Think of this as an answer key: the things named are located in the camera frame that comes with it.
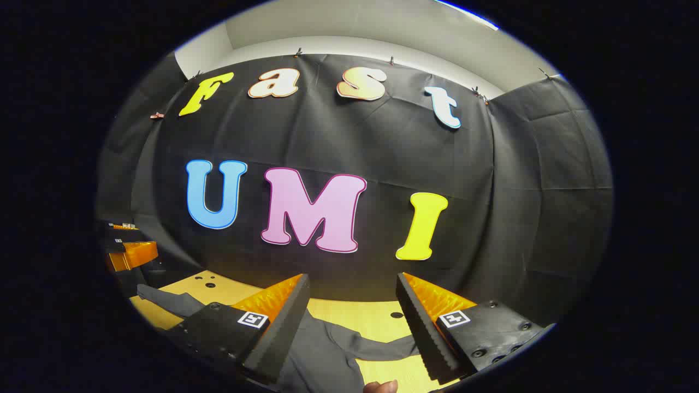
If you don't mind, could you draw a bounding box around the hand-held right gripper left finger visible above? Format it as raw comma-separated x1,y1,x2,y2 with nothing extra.
167,273,311,385

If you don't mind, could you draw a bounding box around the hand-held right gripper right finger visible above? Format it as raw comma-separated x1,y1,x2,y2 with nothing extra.
395,272,549,383

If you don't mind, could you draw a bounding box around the grey button shirt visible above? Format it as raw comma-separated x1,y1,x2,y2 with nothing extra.
137,284,421,393

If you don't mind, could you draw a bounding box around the black backdrop cloth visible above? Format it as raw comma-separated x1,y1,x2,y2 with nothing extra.
96,52,615,328

